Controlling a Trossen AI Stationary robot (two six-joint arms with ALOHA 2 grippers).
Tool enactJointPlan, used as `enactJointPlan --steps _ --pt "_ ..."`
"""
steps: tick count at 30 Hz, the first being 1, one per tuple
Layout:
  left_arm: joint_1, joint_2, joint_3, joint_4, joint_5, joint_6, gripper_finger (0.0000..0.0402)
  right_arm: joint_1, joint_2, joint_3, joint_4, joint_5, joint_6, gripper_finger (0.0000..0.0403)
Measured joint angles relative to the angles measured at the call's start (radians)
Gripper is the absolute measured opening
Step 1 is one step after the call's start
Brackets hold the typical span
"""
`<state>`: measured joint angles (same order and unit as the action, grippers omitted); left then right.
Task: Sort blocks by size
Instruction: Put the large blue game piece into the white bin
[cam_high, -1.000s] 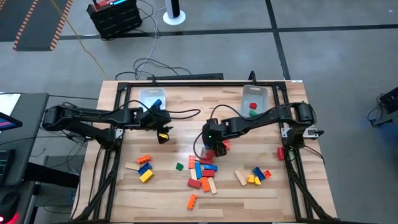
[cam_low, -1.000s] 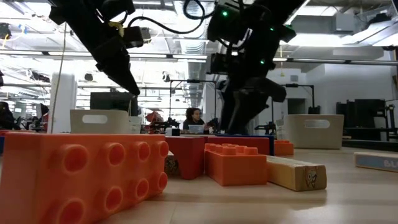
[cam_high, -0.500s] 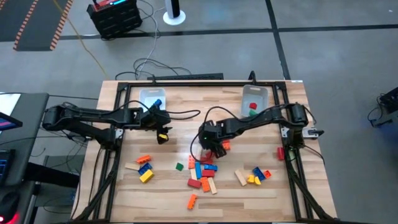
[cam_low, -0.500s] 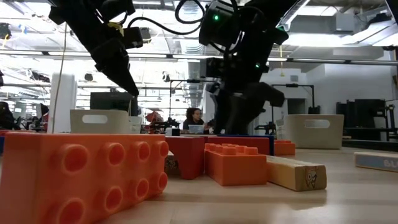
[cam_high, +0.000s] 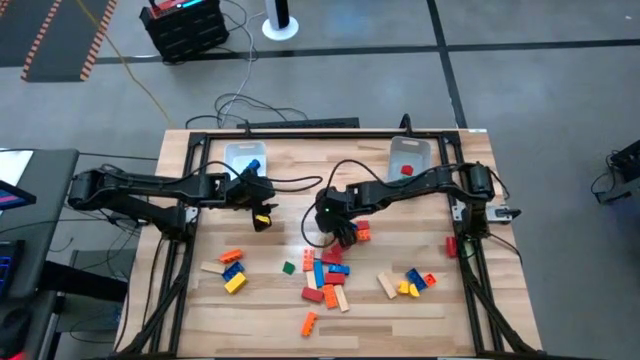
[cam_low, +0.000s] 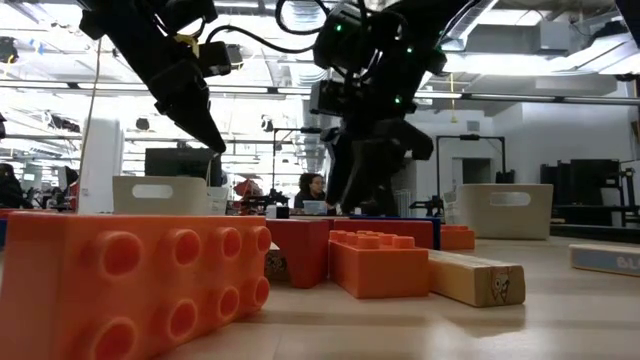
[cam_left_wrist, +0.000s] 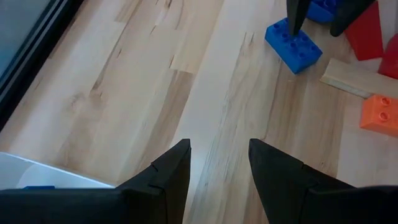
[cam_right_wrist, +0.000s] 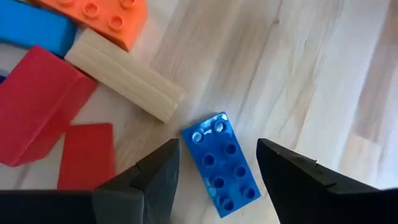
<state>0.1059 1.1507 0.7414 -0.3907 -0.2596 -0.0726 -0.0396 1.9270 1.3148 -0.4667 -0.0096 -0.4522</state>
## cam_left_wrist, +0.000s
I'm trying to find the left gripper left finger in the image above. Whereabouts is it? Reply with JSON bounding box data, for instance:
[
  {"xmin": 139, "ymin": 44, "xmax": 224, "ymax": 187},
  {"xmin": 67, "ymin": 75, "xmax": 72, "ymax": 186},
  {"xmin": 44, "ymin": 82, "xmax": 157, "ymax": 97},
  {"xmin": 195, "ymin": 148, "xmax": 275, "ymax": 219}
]
[{"xmin": 115, "ymin": 138, "xmax": 192, "ymax": 224}]

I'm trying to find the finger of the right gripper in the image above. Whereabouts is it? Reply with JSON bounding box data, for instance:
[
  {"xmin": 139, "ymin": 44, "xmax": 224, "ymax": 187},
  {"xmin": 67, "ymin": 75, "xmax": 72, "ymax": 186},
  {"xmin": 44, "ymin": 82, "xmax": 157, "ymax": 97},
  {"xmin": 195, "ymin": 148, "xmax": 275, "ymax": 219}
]
[
  {"xmin": 329, "ymin": 0, "xmax": 377, "ymax": 38},
  {"xmin": 285, "ymin": 0, "xmax": 312, "ymax": 37}
]

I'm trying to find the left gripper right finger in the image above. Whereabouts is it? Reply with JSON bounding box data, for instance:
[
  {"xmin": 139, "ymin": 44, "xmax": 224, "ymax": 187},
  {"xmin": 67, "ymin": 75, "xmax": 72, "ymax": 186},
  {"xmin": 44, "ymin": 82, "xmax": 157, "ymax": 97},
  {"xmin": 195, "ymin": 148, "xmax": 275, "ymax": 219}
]
[{"xmin": 248, "ymin": 138, "xmax": 357, "ymax": 224}]

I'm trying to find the red rectangular wooden block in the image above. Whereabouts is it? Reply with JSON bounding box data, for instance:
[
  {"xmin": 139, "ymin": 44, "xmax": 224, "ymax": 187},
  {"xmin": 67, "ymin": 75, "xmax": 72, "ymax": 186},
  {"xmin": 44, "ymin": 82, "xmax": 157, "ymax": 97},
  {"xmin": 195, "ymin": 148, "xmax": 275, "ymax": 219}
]
[{"xmin": 343, "ymin": 1, "xmax": 384, "ymax": 62}]

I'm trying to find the small blue Duplo brick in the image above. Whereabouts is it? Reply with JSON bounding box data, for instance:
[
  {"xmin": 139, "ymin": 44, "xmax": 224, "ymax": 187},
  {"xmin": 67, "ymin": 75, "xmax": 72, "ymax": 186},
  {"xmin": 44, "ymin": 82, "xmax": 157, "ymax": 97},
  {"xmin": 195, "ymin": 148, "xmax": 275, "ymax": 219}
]
[{"xmin": 305, "ymin": 0, "xmax": 339, "ymax": 24}]

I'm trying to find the small red block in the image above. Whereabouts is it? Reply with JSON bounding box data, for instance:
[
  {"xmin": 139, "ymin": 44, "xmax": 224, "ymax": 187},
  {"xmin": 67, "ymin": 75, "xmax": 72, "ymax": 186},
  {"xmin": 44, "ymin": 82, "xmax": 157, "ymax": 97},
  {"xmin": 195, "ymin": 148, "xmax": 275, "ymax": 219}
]
[{"xmin": 377, "ymin": 33, "xmax": 398, "ymax": 80}]

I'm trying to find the plain wooden block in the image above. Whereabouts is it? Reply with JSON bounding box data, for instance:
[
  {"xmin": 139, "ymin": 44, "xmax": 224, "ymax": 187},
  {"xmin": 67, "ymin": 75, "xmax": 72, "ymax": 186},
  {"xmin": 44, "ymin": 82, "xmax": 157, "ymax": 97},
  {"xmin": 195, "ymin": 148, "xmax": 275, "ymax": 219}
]
[{"xmin": 319, "ymin": 57, "xmax": 384, "ymax": 100}]

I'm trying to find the orange-red Duplo brick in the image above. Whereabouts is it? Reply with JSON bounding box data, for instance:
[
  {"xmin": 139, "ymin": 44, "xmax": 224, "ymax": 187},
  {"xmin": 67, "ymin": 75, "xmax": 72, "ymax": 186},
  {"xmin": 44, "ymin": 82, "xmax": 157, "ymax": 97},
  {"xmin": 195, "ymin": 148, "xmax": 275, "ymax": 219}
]
[{"xmin": 359, "ymin": 94, "xmax": 398, "ymax": 138}]

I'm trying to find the blue block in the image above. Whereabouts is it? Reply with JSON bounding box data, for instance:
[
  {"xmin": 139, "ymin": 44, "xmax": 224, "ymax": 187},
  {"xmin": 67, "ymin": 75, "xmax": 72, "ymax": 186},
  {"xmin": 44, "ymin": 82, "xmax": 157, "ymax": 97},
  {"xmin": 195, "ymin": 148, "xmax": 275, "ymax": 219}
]
[{"xmin": 22, "ymin": 185, "xmax": 57, "ymax": 191}]

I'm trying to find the white plastic bin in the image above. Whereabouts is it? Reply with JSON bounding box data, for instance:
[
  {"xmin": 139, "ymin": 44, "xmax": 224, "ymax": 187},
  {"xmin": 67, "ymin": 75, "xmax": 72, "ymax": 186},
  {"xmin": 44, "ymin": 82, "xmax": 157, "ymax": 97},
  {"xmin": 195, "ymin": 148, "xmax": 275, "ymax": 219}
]
[{"xmin": 0, "ymin": 151, "xmax": 115, "ymax": 191}]

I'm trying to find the black aluminium table frame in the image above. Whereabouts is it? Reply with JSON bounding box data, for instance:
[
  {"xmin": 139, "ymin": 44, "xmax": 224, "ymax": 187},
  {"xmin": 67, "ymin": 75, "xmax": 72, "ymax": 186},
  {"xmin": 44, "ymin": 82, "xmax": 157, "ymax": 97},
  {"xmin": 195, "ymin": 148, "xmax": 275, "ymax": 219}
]
[{"xmin": 0, "ymin": 0, "xmax": 85, "ymax": 133}]

